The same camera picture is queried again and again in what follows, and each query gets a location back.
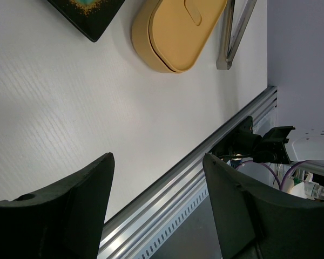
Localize metal tongs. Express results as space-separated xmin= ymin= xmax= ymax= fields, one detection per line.
xmin=216 ymin=0 xmax=257 ymax=70

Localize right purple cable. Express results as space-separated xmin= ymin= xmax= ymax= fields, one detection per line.
xmin=237 ymin=159 xmax=314 ymax=192

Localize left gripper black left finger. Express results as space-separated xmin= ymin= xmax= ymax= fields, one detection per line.
xmin=0 ymin=153 xmax=115 ymax=258

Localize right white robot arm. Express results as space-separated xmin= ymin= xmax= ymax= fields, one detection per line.
xmin=252 ymin=126 xmax=324 ymax=165

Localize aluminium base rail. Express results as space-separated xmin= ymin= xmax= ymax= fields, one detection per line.
xmin=98 ymin=86 xmax=278 ymax=258

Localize orange lunch box base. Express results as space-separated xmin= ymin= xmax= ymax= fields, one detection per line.
xmin=131 ymin=0 xmax=184 ymax=74

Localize orange lunch box lid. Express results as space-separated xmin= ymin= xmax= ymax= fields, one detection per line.
xmin=148 ymin=1 xmax=227 ymax=73

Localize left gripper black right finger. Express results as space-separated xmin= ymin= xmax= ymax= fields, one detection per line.
xmin=202 ymin=154 xmax=324 ymax=258

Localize square teal black plate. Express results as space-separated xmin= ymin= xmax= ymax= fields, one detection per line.
xmin=48 ymin=0 xmax=125 ymax=43

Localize white slotted cable duct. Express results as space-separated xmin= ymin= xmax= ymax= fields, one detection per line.
xmin=133 ymin=186 xmax=208 ymax=259

